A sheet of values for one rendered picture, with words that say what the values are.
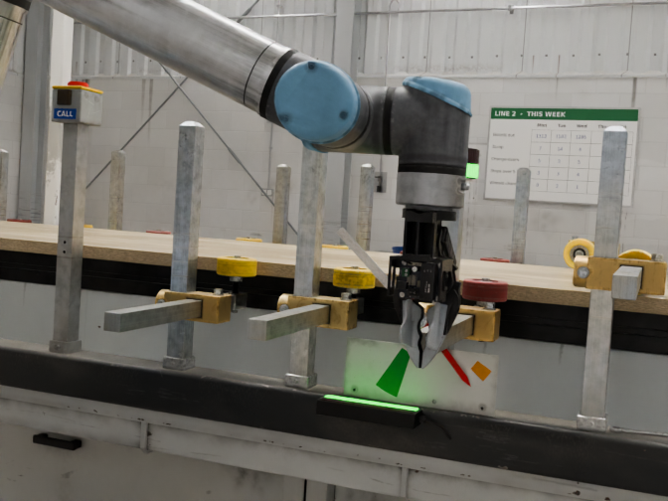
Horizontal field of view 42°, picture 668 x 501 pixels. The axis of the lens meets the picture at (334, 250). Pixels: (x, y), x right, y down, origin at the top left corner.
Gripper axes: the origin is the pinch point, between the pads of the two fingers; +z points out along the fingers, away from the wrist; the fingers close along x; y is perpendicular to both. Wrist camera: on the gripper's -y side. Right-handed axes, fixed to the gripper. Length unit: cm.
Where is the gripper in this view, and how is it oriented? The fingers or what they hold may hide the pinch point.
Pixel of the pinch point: (422, 358)
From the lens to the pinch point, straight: 118.0
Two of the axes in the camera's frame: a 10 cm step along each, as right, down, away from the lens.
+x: 9.3, 0.8, -3.5
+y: -3.6, 0.2, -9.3
